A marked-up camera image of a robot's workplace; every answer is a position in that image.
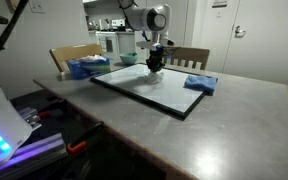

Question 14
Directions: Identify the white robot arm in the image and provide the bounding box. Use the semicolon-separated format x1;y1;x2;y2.
117;0;175;73

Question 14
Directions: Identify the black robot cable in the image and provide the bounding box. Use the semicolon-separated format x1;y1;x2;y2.
0;0;30;75

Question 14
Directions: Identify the blue tissue box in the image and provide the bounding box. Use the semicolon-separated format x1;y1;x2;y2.
67;57;111;79

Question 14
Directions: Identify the white wall switch plate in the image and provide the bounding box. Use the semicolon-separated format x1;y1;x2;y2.
29;0;45;13

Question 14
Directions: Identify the light wooden chair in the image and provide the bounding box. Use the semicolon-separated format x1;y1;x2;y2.
49;44;103;72

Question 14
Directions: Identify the black framed white board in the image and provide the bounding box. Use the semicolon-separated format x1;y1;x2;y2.
91;63;207;121

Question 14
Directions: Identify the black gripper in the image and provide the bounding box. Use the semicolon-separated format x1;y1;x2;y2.
146;47;164;73

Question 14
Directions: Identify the next tissue in box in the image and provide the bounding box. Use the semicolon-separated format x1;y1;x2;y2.
79;55;106;62

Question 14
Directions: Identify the aluminium rail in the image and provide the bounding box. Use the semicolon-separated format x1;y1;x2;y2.
0;107;68;178

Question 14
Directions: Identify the green bowl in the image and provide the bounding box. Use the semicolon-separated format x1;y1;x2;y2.
120;52;138;65

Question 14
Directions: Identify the blue folded cloth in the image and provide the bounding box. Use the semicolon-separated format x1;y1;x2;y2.
184;75;217;95

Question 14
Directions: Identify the white door with handle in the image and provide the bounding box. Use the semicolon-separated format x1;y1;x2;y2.
223;0;288;85

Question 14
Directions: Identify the orange black clamp lower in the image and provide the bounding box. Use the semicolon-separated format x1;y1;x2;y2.
66;121;105;155

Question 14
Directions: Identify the white tissue wipe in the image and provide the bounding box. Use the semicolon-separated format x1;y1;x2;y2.
144;72;164;84

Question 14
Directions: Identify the dark wooden chair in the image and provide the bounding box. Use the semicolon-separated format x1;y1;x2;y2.
158;46;210;70

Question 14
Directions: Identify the orange black clamp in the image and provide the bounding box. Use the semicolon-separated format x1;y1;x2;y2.
38;99;67;119
66;121;105;155

